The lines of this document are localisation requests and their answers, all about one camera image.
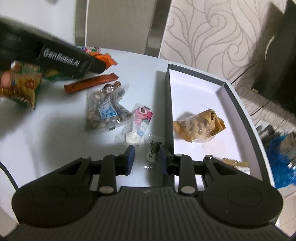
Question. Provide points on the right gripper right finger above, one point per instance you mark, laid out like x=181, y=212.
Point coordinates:
x=179, y=165

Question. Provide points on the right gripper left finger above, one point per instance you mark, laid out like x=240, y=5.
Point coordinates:
x=115, y=165

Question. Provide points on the small clear snack packet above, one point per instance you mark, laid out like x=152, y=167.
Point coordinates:
x=152, y=145

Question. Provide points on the green prawn cracker bag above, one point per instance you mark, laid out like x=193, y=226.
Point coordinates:
x=26, y=81
x=55, y=75

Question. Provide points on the brown pastry snack bag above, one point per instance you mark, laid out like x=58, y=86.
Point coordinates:
x=199, y=128

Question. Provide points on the clear bag of nuts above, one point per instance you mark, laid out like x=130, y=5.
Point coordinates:
x=103, y=108

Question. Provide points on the clear pink label candy bag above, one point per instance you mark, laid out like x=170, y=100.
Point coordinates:
x=134, y=131

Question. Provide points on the small gold snack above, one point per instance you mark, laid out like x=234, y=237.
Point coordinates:
x=241, y=166

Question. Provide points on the orange snack bar wrapper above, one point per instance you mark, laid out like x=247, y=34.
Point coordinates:
x=90, y=82

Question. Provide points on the person's left hand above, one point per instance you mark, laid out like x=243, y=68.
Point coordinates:
x=7, y=77

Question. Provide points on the blue plastic bag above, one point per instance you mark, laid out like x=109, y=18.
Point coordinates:
x=283, y=175

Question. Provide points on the grey chair back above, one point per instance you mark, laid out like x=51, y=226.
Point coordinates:
x=133, y=26

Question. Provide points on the black television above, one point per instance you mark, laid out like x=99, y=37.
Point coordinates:
x=276, y=81

